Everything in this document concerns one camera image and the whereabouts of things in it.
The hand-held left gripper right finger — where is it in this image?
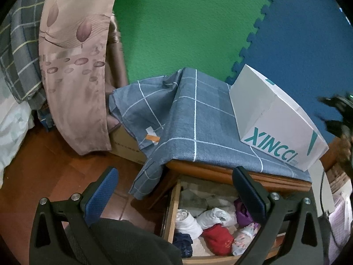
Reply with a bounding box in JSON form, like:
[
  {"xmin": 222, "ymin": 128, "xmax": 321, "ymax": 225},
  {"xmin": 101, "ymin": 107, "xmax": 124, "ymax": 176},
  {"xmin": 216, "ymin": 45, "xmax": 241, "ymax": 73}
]
[{"xmin": 232, "ymin": 166, "xmax": 327, "ymax": 265}]

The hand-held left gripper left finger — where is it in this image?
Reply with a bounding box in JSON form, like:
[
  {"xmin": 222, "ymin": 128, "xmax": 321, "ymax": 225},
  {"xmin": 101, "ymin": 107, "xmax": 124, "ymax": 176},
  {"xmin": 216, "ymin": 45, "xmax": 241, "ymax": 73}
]
[{"xmin": 29, "ymin": 166, "xmax": 120, "ymax": 265}]

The purple underwear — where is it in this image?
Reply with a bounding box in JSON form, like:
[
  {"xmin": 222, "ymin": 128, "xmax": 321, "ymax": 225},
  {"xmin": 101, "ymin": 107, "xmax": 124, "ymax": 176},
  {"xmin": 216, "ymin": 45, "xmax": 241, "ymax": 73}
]
[{"xmin": 234, "ymin": 199, "xmax": 254, "ymax": 228}]

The white floral underwear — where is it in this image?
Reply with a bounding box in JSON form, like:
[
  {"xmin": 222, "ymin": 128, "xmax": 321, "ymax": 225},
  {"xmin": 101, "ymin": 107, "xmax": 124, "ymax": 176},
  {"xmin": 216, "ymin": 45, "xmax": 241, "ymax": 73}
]
[{"xmin": 232, "ymin": 222, "xmax": 261, "ymax": 257}]

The grey underwear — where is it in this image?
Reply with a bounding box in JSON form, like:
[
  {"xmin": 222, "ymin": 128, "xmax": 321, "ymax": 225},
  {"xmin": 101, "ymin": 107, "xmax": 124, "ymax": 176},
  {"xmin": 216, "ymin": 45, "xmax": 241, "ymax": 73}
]
[{"xmin": 179, "ymin": 189, "xmax": 218, "ymax": 218}]

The red underwear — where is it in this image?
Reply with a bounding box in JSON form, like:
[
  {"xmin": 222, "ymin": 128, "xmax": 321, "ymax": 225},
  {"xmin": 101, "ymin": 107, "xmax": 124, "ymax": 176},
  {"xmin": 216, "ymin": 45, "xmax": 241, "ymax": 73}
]
[{"xmin": 202, "ymin": 223, "xmax": 235, "ymax": 256}]

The wooden drawer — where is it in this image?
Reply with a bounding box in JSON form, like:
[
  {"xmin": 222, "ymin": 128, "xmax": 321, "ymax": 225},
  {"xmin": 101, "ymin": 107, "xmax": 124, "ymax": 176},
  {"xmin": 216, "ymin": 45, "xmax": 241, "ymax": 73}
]
[{"xmin": 161, "ymin": 178, "xmax": 287, "ymax": 263}]

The white shoe box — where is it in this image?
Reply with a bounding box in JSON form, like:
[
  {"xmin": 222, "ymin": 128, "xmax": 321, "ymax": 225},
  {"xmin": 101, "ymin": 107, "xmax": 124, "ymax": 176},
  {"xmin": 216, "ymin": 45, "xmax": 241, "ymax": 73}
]
[{"xmin": 230, "ymin": 64, "xmax": 329, "ymax": 172}]

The navy patterned underwear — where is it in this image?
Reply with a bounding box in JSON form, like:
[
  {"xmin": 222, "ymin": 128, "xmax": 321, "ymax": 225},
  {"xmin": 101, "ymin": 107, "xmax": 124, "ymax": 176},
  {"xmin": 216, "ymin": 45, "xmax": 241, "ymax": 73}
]
[{"xmin": 172, "ymin": 232, "xmax": 193, "ymax": 258}]

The wooden nightstand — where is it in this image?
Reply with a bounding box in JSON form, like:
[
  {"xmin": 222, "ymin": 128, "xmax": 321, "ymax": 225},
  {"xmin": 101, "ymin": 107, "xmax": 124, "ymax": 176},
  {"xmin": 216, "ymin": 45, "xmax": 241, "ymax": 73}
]
[{"xmin": 149, "ymin": 159, "xmax": 312, "ymax": 210}]

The cardboard box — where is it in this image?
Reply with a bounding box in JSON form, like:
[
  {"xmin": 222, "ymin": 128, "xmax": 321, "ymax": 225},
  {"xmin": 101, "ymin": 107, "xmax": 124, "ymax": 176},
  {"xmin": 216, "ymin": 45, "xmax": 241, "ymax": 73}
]
[{"xmin": 109, "ymin": 124, "xmax": 148, "ymax": 163}]

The dark cloth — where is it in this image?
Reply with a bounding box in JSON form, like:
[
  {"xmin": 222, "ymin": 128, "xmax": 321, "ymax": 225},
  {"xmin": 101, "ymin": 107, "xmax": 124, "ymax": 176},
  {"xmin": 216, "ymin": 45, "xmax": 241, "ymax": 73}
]
[{"xmin": 91, "ymin": 218, "xmax": 183, "ymax": 265}]

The blue foam mat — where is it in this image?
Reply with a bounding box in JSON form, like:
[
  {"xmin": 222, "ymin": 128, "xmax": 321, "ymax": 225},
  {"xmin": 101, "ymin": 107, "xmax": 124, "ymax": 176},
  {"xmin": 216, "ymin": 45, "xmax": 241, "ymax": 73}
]
[{"xmin": 225, "ymin": 0, "xmax": 353, "ymax": 144}]

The blue plaid cloth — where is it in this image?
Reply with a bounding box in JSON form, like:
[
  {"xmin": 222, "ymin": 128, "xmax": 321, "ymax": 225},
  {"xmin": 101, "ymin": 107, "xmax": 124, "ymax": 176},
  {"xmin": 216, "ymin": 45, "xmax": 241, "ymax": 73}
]
[{"xmin": 108, "ymin": 67, "xmax": 312, "ymax": 201}]

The purple printed cloth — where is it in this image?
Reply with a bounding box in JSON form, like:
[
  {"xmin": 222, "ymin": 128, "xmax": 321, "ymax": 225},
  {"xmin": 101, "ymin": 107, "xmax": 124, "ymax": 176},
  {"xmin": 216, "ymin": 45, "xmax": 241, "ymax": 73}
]
[{"xmin": 328, "ymin": 193, "xmax": 353, "ymax": 257}]

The white bedsheet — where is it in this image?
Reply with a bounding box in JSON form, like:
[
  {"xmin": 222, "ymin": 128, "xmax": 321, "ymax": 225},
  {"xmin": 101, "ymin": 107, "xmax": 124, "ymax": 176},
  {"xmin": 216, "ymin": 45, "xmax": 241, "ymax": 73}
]
[{"xmin": 0, "ymin": 80, "xmax": 35, "ymax": 188}]

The beige floral curtain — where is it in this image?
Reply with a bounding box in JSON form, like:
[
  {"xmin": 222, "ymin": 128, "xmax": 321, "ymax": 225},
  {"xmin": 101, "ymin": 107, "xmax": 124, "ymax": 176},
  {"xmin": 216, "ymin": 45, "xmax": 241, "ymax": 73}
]
[{"xmin": 39, "ymin": 0, "xmax": 130, "ymax": 155}]

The grey plaid quilt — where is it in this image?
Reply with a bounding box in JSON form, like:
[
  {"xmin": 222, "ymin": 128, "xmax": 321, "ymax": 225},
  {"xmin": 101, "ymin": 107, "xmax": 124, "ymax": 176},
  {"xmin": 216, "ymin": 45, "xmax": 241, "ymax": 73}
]
[{"xmin": 0, "ymin": 0, "xmax": 54, "ymax": 105}]

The green foam mat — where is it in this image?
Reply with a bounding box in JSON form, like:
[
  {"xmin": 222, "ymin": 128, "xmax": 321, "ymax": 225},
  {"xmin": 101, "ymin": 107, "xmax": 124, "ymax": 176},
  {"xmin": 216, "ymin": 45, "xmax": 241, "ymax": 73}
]
[{"xmin": 112, "ymin": 0, "xmax": 282, "ymax": 85}]

